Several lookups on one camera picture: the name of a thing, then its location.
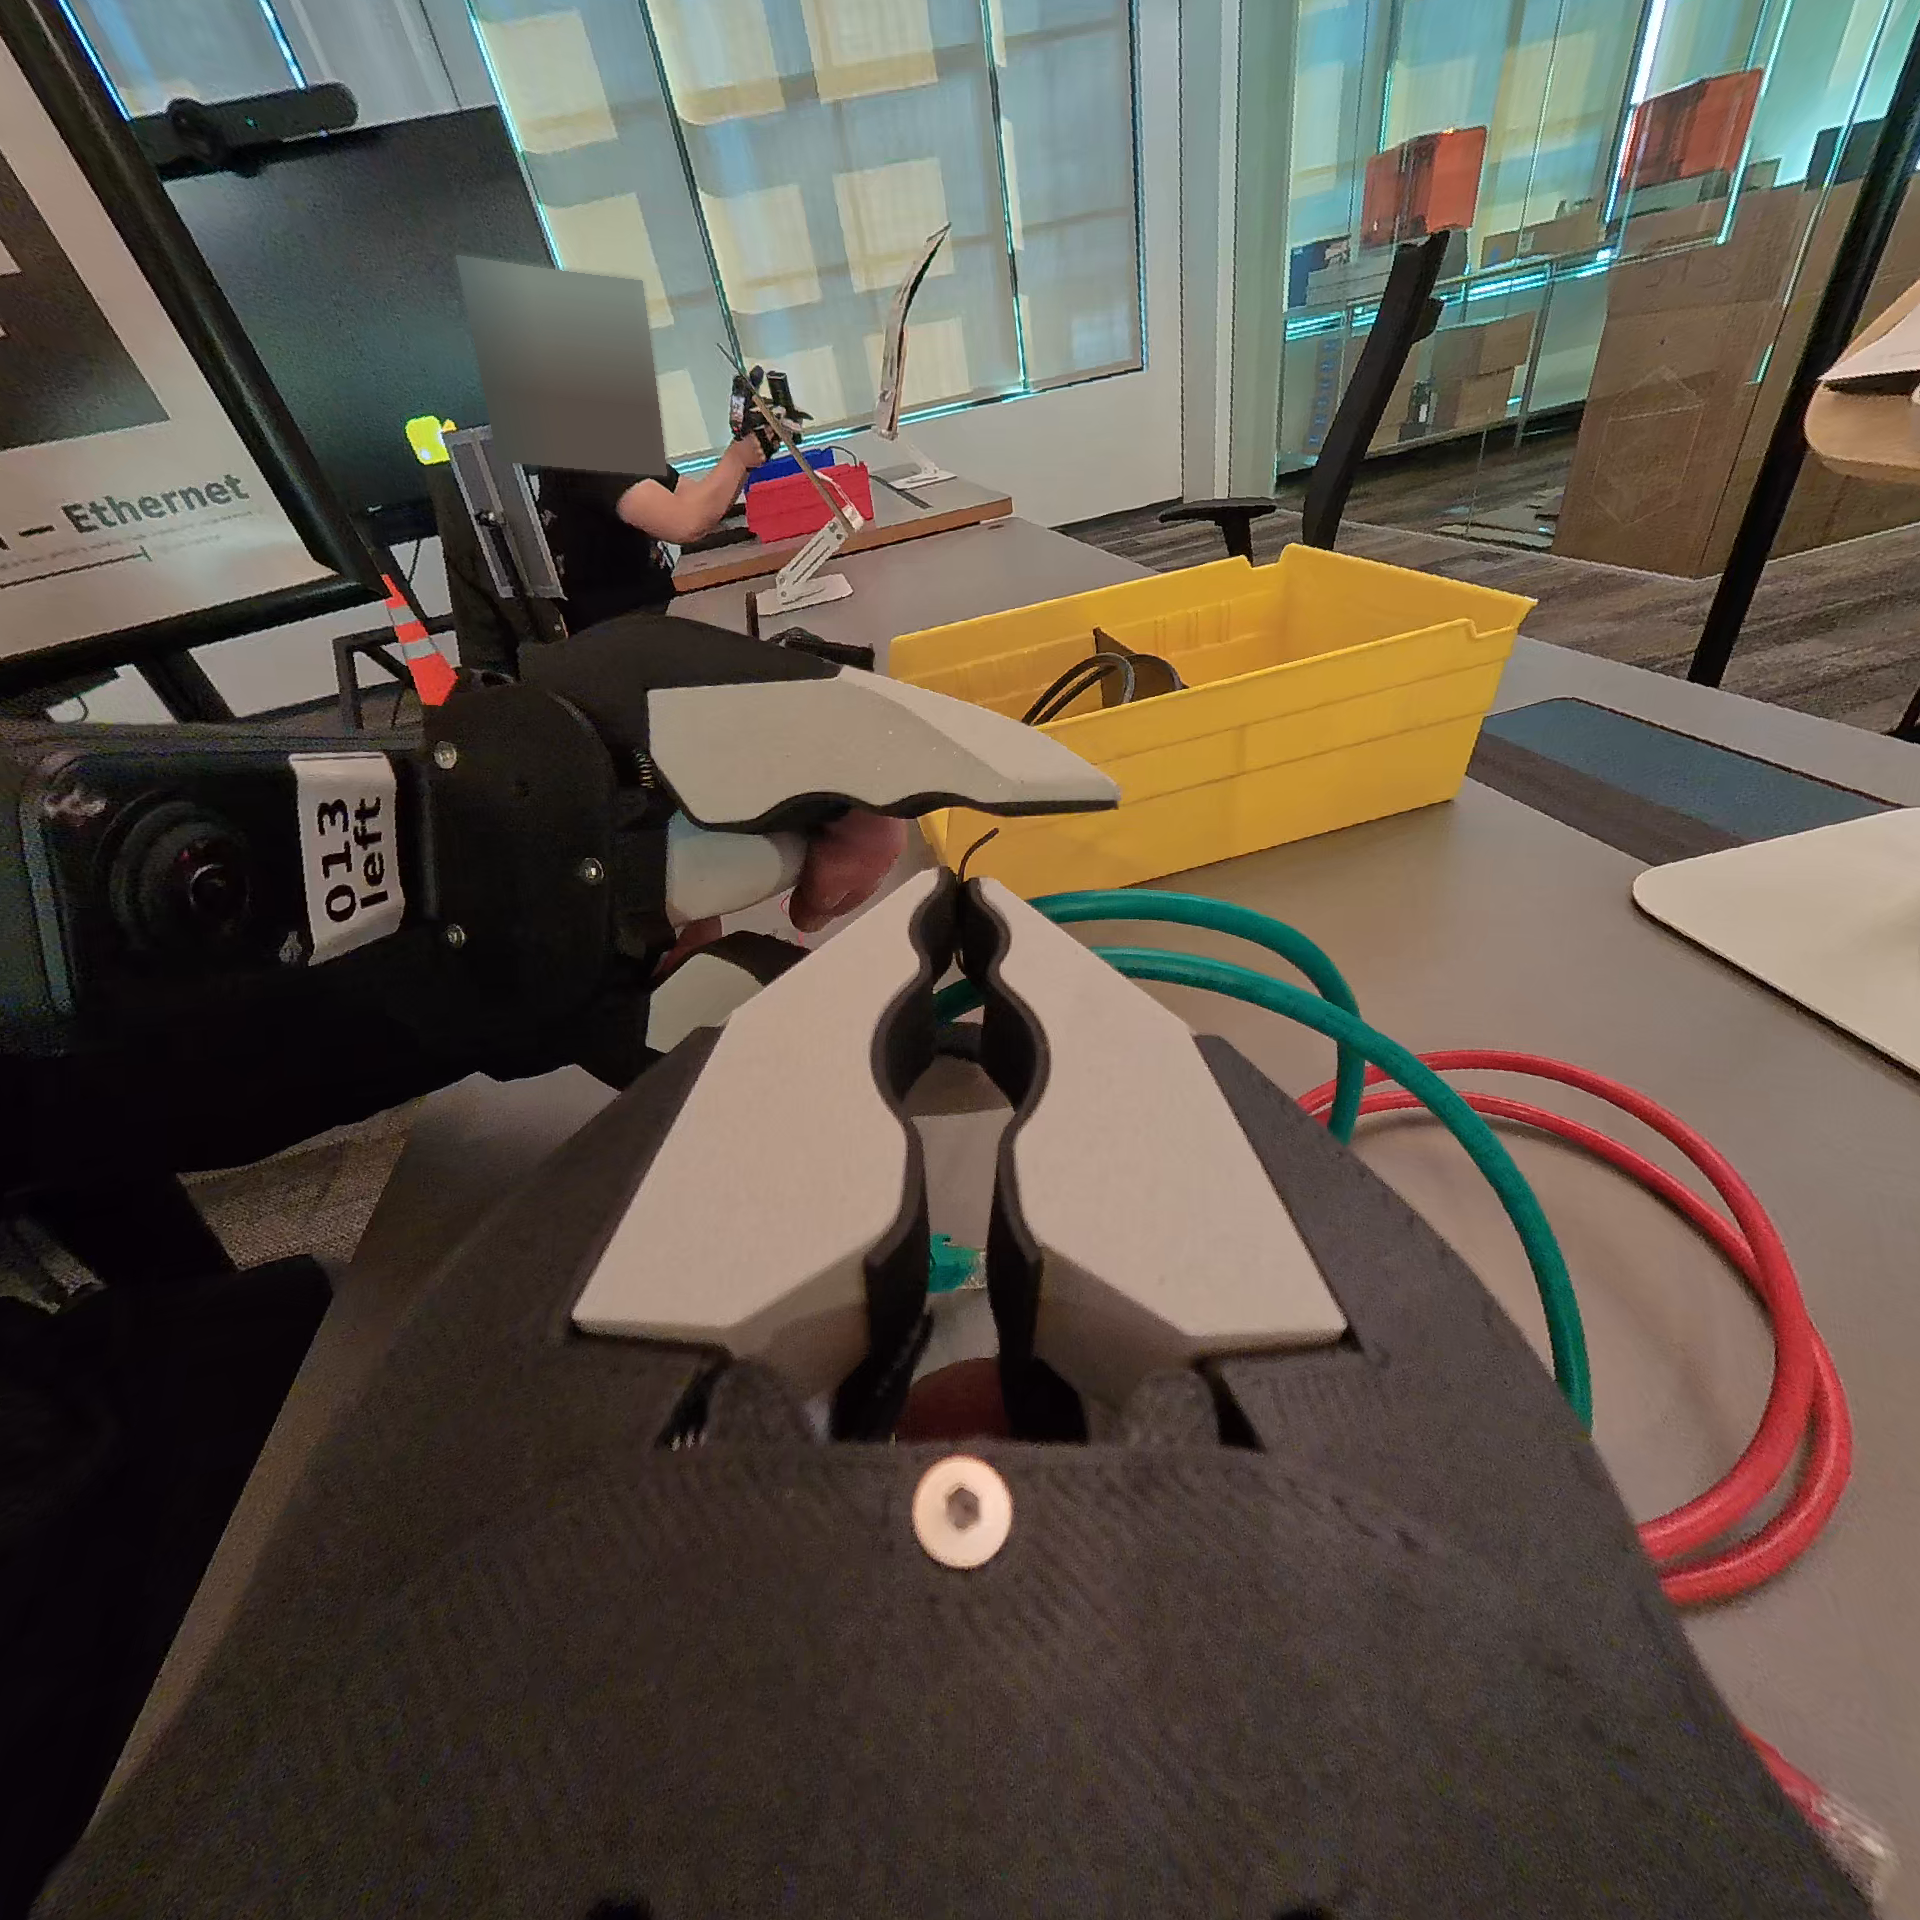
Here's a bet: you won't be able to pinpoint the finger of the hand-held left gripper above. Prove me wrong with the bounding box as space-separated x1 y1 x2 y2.
642 663 1126 921
642 927 819 1057

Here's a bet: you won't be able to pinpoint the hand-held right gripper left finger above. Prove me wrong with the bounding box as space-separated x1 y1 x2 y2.
569 864 964 1444

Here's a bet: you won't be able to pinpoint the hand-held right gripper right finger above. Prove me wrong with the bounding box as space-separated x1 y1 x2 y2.
967 878 1354 1444

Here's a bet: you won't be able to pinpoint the green ethernet cable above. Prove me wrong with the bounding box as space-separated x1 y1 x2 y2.
919 887 1595 1437

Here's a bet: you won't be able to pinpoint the person's left forearm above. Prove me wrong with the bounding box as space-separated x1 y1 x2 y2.
0 1027 511 1201

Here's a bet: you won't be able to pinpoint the person's left hand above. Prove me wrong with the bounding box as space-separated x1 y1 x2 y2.
783 806 914 935

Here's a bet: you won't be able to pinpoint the small white desk stand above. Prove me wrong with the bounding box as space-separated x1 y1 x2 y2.
753 478 875 619

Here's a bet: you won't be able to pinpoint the orange traffic cone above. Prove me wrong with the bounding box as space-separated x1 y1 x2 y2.
378 573 462 711

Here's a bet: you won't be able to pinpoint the wooden edged table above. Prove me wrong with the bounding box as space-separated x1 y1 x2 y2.
667 471 1020 593

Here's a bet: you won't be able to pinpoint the red plastic bin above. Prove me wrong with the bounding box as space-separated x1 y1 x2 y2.
742 461 875 545

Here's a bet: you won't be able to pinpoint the yellow plastic bin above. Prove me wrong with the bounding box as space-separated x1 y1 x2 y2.
884 539 1540 902

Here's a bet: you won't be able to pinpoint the curved clear stand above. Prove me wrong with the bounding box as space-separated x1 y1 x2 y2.
873 221 958 447

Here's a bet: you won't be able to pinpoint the framed marker poster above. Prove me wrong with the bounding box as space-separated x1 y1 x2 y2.
0 22 388 704

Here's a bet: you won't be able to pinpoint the black monitor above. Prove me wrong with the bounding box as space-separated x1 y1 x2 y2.
147 102 561 529

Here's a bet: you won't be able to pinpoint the black office chair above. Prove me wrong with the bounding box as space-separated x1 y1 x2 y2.
1155 224 1474 569

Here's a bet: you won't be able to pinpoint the orange shelf box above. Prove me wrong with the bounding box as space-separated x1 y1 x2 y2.
1357 125 1491 254
1622 67 1770 201

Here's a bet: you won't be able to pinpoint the stack of cardboard boxes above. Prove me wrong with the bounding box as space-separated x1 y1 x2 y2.
1550 180 1920 579

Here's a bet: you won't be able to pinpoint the black stand pole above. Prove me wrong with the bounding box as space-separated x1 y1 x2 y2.
1684 0 1920 692

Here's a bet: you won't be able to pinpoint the wooden document board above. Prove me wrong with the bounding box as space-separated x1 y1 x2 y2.
1804 281 1920 486

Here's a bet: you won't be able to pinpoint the black cable coil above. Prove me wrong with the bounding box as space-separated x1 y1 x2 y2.
1025 623 1190 724

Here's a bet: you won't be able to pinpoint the grey metal bracket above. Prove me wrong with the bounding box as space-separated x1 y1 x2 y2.
431 423 577 670

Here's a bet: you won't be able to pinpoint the red ethernet cable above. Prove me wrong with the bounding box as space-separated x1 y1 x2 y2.
1293 1047 1881 1864

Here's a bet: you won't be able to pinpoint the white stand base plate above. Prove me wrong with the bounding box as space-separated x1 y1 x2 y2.
1630 806 1920 1077

